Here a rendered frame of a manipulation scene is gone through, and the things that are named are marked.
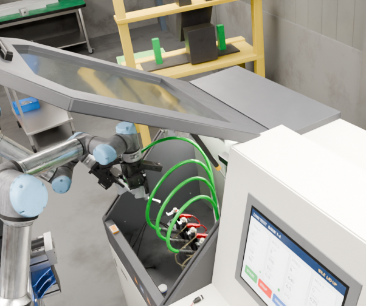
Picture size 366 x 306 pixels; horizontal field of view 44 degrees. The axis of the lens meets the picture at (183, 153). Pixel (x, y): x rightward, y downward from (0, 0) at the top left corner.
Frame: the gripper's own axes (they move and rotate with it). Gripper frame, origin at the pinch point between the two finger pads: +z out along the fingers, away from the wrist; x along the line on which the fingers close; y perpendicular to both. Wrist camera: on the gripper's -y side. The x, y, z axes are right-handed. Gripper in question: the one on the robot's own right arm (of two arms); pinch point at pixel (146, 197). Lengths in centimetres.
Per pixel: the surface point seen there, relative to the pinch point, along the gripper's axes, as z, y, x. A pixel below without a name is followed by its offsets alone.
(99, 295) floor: 121, 24, -79
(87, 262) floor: 121, 21, -115
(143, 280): 26.5, 14.0, 16.9
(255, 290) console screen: 7, -11, 62
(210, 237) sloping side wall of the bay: 3.1, -10.1, 34.5
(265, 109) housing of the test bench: -28, -52, 15
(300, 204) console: -31, -21, 72
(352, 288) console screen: -20, -18, 94
